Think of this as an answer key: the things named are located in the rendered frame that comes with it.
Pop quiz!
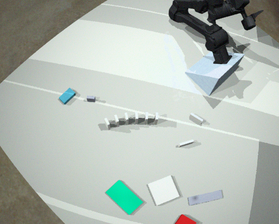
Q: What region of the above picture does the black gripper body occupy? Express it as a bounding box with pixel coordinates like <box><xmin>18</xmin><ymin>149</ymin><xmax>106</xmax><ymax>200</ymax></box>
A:
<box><xmin>223</xmin><ymin>0</ymin><xmax>256</xmax><ymax>30</ymax></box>

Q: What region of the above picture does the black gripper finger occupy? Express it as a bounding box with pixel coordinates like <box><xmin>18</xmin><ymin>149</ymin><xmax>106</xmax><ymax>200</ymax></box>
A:
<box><xmin>250</xmin><ymin>10</ymin><xmax>264</xmax><ymax>21</ymax></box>

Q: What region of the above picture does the red rectangular block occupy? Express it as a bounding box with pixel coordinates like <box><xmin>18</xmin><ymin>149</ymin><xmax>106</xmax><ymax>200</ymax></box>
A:
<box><xmin>175</xmin><ymin>214</ymin><xmax>196</xmax><ymax>224</ymax></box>

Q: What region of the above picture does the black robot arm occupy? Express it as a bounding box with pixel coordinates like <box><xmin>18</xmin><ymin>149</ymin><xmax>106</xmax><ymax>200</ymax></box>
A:
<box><xmin>168</xmin><ymin>0</ymin><xmax>250</xmax><ymax>64</ymax></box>

